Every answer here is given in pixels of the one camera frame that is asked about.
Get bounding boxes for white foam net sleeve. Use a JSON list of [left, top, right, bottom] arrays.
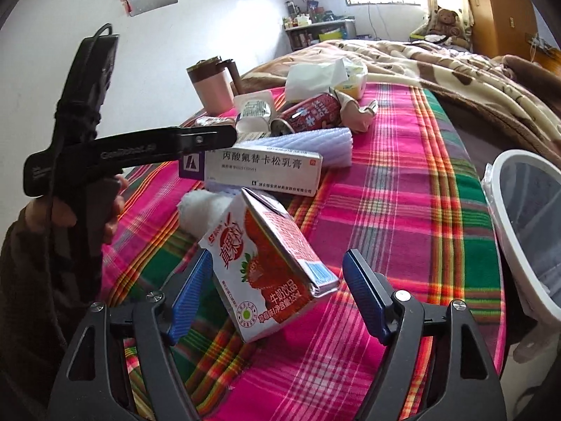
[[237, 126, 353, 168]]

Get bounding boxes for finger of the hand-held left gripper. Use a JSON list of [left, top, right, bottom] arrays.
[[174, 125, 238, 159]]

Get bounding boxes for grey bed sheet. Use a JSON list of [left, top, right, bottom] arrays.
[[434, 92, 548, 229]]

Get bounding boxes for strawberry milk carton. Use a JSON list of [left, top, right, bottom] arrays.
[[198, 187, 340, 343]]

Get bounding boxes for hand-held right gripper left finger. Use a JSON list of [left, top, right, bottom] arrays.
[[46, 248, 214, 421]]

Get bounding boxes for pink plaid blanket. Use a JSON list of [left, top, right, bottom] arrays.
[[101, 83, 507, 421]]

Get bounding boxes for row of bottles and jars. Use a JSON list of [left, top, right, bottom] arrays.
[[283, 0, 353, 27]]

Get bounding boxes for brown teddy bear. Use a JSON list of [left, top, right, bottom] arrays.
[[427, 7, 467, 47]]

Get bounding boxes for wooden wardrobe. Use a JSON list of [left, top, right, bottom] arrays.
[[458, 0, 538, 60]]

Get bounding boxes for white tissue ball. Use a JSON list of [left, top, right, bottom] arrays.
[[176, 189, 231, 234]]

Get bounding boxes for red drink can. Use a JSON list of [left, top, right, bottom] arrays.
[[268, 93, 343, 136]]

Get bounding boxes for white tissue paper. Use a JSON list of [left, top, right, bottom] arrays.
[[285, 58, 349, 103]]

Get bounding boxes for person's left forearm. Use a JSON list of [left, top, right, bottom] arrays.
[[0, 217, 103, 404]]

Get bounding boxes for brown beige blanket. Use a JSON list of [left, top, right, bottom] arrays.
[[239, 39, 561, 163]]

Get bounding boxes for white purple medicine box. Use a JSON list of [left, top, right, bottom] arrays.
[[179, 147, 324, 197]]

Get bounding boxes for person's left hand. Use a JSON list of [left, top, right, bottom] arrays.
[[24, 174, 130, 245]]

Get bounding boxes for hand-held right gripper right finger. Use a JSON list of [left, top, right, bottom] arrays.
[[342, 249, 507, 421]]

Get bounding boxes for wooden headboard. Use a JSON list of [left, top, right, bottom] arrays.
[[493, 48, 561, 80]]

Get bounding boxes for pink mug with brown lid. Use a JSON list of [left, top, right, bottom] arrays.
[[186, 55, 241, 115]]

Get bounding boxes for white shelf desk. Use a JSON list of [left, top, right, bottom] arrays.
[[283, 18, 357, 51]]

